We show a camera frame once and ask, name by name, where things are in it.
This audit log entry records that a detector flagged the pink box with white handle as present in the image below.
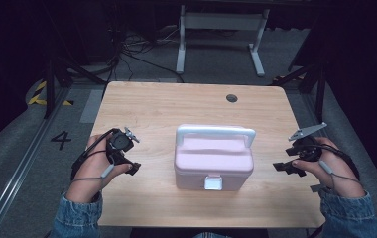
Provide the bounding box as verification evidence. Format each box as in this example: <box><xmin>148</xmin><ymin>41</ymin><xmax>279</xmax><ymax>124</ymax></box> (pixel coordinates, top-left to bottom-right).
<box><xmin>173</xmin><ymin>123</ymin><xmax>257</xmax><ymax>192</ymax></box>

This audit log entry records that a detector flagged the person's lap in jeans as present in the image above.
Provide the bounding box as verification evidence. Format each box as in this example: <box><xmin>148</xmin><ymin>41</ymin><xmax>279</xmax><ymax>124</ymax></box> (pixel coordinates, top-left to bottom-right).
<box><xmin>191</xmin><ymin>231</ymin><xmax>232</xmax><ymax>238</ymax></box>

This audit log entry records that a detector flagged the grey cable of gripper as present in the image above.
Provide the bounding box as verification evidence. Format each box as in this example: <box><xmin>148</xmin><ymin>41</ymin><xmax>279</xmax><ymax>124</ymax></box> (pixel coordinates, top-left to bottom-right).
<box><xmin>69</xmin><ymin>155</ymin><xmax>116</xmax><ymax>186</ymax></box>
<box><xmin>310</xmin><ymin>159</ymin><xmax>363</xmax><ymax>194</ymax></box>

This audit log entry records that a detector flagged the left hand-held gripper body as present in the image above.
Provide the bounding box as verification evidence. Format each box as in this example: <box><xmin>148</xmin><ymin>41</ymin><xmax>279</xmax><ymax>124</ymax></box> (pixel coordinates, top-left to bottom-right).
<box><xmin>105</xmin><ymin>126</ymin><xmax>141</xmax><ymax>166</ymax></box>

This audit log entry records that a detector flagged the white metal desk frame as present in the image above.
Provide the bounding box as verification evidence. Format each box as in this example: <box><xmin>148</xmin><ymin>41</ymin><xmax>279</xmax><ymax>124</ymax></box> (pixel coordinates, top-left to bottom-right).
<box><xmin>175</xmin><ymin>4</ymin><xmax>271</xmax><ymax>78</ymax></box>

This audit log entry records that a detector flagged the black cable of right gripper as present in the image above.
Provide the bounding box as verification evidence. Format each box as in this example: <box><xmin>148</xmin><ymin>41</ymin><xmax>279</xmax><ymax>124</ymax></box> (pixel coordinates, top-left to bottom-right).
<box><xmin>305</xmin><ymin>143</ymin><xmax>361</xmax><ymax>181</ymax></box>

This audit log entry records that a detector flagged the person's left hand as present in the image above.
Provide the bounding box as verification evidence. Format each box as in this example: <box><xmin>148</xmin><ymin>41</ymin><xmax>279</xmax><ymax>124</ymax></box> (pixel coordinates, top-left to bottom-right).
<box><xmin>64</xmin><ymin>132</ymin><xmax>134</xmax><ymax>204</ymax></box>

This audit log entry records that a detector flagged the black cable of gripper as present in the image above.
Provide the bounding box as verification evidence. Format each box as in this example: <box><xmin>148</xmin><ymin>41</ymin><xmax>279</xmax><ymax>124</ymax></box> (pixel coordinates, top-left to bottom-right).
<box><xmin>70</xmin><ymin>128</ymin><xmax>120</xmax><ymax>181</ymax></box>
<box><xmin>305</xmin><ymin>143</ymin><xmax>361</xmax><ymax>181</ymax></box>

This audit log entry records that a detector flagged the grey cable of right gripper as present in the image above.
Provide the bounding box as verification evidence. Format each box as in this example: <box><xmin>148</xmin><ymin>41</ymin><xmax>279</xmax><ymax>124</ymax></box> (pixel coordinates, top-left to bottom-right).
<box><xmin>310</xmin><ymin>159</ymin><xmax>363</xmax><ymax>194</ymax></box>

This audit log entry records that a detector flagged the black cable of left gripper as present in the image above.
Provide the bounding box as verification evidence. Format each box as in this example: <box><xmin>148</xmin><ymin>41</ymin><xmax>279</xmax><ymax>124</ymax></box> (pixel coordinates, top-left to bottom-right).
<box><xmin>70</xmin><ymin>128</ymin><xmax>120</xmax><ymax>181</ymax></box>

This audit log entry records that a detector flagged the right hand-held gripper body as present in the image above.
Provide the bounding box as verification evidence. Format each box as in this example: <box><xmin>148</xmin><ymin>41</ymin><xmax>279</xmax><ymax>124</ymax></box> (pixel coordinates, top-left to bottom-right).
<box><xmin>287</xmin><ymin>121</ymin><xmax>328</xmax><ymax>164</ymax></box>

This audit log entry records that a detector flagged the black metal stand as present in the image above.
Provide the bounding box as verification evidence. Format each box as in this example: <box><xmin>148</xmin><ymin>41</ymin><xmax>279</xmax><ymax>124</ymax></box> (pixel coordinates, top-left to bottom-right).
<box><xmin>271</xmin><ymin>59</ymin><xmax>330</xmax><ymax>124</ymax></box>
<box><xmin>43</xmin><ymin>54</ymin><xmax>107</xmax><ymax>121</ymax></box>

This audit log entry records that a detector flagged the bundle of black floor cables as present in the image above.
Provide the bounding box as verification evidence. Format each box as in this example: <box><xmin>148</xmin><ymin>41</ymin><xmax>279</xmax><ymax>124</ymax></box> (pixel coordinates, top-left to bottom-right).
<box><xmin>102</xmin><ymin>24</ymin><xmax>185</xmax><ymax>84</ymax></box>

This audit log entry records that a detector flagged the metal floor rail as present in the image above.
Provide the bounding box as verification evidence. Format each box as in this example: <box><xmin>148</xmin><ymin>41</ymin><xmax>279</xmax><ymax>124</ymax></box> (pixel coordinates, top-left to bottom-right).
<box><xmin>0</xmin><ymin>86</ymin><xmax>73</xmax><ymax>238</ymax></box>

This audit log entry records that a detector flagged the person's right hand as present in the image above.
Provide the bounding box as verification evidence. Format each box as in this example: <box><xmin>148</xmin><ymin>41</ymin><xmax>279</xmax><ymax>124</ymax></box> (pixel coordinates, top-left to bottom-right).
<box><xmin>291</xmin><ymin>136</ymin><xmax>366</xmax><ymax>199</ymax></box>

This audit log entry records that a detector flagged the grey cable of left gripper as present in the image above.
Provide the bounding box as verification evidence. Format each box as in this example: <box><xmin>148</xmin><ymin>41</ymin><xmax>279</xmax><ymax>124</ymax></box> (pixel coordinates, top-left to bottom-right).
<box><xmin>69</xmin><ymin>155</ymin><xmax>116</xmax><ymax>186</ymax></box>

